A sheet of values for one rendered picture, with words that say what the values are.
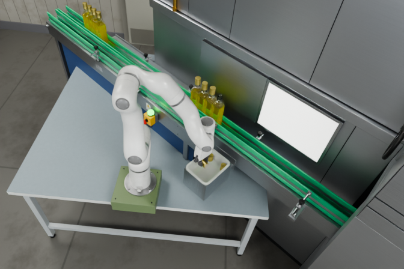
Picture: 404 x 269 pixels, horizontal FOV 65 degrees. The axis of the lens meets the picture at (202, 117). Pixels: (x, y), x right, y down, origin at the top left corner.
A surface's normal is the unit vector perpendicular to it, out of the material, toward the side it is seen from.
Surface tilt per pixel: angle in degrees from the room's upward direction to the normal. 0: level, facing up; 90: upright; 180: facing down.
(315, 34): 90
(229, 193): 0
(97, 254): 0
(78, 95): 0
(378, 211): 90
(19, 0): 90
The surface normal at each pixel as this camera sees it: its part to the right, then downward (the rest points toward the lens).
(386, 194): -0.68, 0.49
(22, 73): 0.07, -0.69
